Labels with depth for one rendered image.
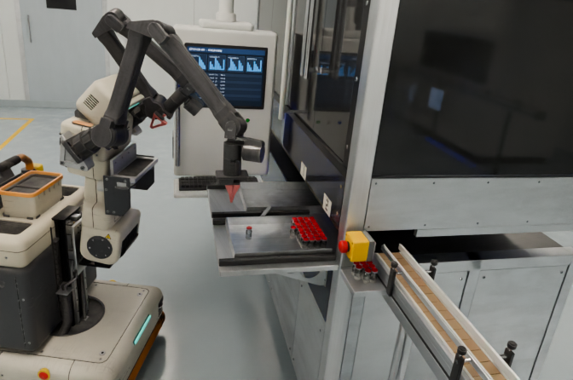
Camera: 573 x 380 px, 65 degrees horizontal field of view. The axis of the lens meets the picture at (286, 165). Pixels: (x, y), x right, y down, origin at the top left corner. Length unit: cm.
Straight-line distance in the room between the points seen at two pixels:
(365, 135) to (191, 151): 119
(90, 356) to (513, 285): 170
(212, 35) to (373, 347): 153
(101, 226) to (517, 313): 168
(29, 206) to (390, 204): 137
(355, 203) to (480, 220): 49
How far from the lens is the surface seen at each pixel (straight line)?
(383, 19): 135
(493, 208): 175
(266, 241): 167
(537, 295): 211
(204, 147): 237
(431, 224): 164
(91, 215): 192
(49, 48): 704
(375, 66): 136
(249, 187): 208
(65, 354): 220
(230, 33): 226
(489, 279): 191
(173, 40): 150
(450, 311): 141
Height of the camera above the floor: 171
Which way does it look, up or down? 20 degrees down
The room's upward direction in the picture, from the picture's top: 5 degrees clockwise
